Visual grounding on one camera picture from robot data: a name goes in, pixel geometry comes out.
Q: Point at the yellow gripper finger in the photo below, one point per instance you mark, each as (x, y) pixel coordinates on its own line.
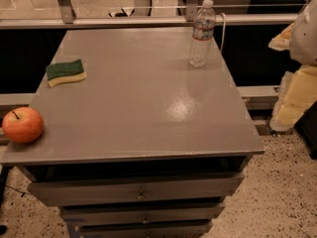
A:
(297, 93)
(282, 40)

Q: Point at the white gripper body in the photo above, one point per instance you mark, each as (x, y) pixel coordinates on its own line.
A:
(305, 39)

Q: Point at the clear plastic water bottle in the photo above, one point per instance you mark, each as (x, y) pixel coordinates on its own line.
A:
(202, 34)

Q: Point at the grey drawer cabinet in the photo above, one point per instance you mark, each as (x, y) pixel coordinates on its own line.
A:
(146, 145)

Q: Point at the red apple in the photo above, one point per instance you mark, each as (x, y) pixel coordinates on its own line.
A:
(23, 125)

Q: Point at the metal railing frame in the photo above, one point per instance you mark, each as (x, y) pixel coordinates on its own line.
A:
(80, 14)

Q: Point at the green and yellow sponge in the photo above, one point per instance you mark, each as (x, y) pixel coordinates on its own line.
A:
(65, 72)

